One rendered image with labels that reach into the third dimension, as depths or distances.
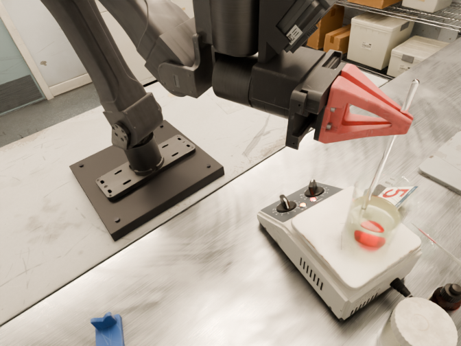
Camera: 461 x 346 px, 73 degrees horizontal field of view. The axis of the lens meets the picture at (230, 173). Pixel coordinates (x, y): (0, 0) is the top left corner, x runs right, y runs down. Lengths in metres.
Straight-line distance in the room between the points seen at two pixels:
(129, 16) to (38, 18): 2.79
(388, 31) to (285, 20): 2.35
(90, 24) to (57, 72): 2.80
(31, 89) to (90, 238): 2.77
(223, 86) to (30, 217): 0.48
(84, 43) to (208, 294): 0.40
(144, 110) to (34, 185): 0.33
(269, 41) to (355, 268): 0.27
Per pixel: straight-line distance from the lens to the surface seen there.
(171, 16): 0.40
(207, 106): 0.83
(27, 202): 0.74
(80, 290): 0.55
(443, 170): 0.69
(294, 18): 0.30
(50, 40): 3.23
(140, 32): 0.40
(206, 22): 0.35
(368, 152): 0.69
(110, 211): 0.60
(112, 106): 0.53
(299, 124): 0.32
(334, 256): 0.41
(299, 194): 0.53
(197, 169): 0.61
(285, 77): 0.30
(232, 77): 0.35
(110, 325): 0.49
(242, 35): 0.32
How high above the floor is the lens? 1.33
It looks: 44 degrees down
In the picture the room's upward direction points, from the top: 7 degrees counter-clockwise
